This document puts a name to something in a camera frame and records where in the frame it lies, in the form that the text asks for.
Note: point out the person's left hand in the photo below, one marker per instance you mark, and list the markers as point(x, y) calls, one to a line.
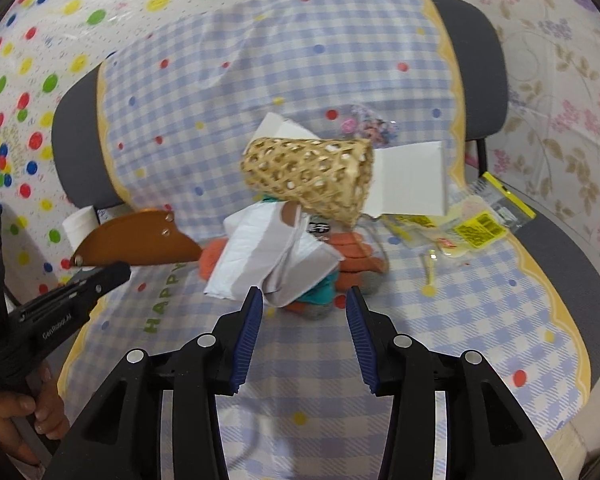
point(52, 412)

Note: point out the polka dot sheet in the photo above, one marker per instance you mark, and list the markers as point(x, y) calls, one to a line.
point(55, 35)

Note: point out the woven bamboo basket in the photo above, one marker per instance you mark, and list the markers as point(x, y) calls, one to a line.
point(305, 170)

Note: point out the white paper box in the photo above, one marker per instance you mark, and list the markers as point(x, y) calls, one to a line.
point(250, 255)

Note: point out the floral sheet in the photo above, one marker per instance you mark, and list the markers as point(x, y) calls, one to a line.
point(555, 85)

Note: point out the blue checkered cloth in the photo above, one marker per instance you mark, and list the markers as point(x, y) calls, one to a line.
point(280, 60)

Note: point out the orange teal plush toy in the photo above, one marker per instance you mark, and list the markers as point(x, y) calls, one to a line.
point(352, 252)

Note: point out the white paper roll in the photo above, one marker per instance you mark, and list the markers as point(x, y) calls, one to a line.
point(77, 227)

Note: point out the white cardboard box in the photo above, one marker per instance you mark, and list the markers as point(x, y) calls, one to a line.
point(410, 180)

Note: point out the small white cardboard piece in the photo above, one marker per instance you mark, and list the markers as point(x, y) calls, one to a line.
point(277, 125)

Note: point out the clear bag yellow label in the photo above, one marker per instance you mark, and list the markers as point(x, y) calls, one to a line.
point(475, 230)

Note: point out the grey office chair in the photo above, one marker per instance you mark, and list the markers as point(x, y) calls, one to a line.
point(75, 125)

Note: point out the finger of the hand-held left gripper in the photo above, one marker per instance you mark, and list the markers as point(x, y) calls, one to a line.
point(105, 276)

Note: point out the small yellow peg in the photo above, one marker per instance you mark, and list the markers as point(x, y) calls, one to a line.
point(428, 272)

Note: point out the yellow black zip bag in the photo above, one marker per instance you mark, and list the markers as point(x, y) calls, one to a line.
point(510, 205)

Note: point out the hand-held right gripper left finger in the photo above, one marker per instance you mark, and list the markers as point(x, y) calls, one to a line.
point(245, 342)

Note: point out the clear sticker packet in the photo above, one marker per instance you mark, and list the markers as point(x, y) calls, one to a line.
point(370, 127)

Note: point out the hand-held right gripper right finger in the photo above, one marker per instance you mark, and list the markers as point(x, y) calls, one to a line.
point(361, 347)

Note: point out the brown leather sheath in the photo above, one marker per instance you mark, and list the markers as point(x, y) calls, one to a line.
point(130, 240)

